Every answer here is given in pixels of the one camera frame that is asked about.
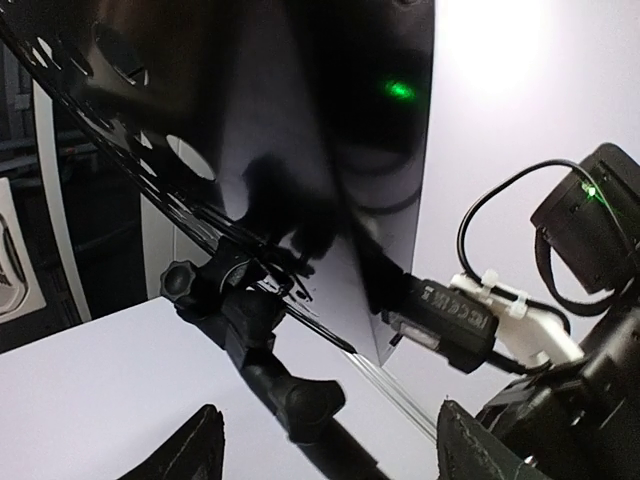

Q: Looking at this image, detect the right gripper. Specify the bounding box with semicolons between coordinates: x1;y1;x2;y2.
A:
477;329;639;479

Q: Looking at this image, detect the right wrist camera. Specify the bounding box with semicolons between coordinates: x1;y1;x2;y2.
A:
382;270;585;376

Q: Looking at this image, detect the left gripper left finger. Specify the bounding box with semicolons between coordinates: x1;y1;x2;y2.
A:
122;404;225;480

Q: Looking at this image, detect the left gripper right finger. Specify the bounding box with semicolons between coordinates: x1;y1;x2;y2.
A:
437;400;530;480

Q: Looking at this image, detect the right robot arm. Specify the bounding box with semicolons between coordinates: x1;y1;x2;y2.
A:
477;143;639;479

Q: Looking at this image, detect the black music stand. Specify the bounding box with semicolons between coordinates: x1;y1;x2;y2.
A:
1;1;435;479

